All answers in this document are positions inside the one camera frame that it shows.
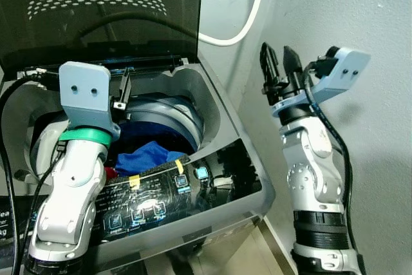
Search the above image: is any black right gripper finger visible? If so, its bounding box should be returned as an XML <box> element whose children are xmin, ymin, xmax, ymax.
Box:
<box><xmin>282</xmin><ymin>46</ymin><xmax>305</xmax><ymax>96</ymax></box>
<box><xmin>259</xmin><ymin>42</ymin><xmax>283</xmax><ymax>99</ymax></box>

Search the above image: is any grey top-loading washing machine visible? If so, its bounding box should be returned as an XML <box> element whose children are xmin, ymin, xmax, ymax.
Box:
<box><xmin>0</xmin><ymin>56</ymin><xmax>276</xmax><ymax>275</ymax></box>

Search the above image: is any dark navy cloth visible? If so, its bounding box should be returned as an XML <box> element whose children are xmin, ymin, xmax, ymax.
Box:
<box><xmin>118</xmin><ymin>119</ymin><xmax>195</xmax><ymax>155</ymax></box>

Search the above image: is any bright blue cloth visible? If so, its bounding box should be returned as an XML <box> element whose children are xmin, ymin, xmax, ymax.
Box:
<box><xmin>116</xmin><ymin>140</ymin><xmax>191</xmax><ymax>176</ymax></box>

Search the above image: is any dark tinted washer lid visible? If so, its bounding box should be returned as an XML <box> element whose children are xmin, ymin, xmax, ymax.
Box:
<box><xmin>0</xmin><ymin>0</ymin><xmax>205</xmax><ymax>73</ymax></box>

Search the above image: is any red cloth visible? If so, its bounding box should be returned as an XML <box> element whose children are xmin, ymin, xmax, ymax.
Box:
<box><xmin>103</xmin><ymin>166</ymin><xmax>120</xmax><ymax>181</ymax></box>

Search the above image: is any black glossy washer control panel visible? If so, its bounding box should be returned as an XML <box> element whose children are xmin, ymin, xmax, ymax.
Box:
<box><xmin>97</xmin><ymin>138</ymin><xmax>263</xmax><ymax>245</ymax></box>

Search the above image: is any black sticker white text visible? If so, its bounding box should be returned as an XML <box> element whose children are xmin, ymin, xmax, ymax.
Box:
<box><xmin>0</xmin><ymin>196</ymin><xmax>32</xmax><ymax>251</ymax></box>

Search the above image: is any grey-blue left wrist camera mount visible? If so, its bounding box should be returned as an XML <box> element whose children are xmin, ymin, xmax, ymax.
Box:
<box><xmin>59</xmin><ymin>61</ymin><xmax>122</xmax><ymax>142</ymax></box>

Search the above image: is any grey-blue wrist camera mount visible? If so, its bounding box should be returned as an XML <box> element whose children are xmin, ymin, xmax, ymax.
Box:
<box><xmin>59</xmin><ymin>61</ymin><xmax>122</xmax><ymax>142</ymax></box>
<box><xmin>271</xmin><ymin>46</ymin><xmax>373</xmax><ymax>120</ymax></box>

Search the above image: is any white hose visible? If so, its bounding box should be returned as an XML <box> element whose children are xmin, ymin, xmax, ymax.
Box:
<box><xmin>197</xmin><ymin>0</ymin><xmax>272</xmax><ymax>48</ymax></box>

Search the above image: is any grey-blue washer tub ring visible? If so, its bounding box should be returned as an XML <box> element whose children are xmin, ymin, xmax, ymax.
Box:
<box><xmin>29</xmin><ymin>93</ymin><xmax>204</xmax><ymax>174</ymax></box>

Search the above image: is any grey-blue right wrist camera mount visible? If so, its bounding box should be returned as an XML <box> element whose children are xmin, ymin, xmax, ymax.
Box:
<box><xmin>271</xmin><ymin>46</ymin><xmax>373</xmax><ymax>120</ymax></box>

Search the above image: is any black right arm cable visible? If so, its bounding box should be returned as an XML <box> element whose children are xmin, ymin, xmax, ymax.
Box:
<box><xmin>303</xmin><ymin>59</ymin><xmax>359</xmax><ymax>256</ymax></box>

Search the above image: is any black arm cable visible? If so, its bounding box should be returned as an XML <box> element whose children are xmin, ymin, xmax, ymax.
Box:
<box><xmin>0</xmin><ymin>70</ymin><xmax>60</xmax><ymax>273</ymax></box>
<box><xmin>303</xmin><ymin>59</ymin><xmax>359</xmax><ymax>256</ymax></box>

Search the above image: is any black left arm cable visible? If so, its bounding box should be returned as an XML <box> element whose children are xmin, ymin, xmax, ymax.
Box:
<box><xmin>0</xmin><ymin>70</ymin><xmax>60</xmax><ymax>273</ymax></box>

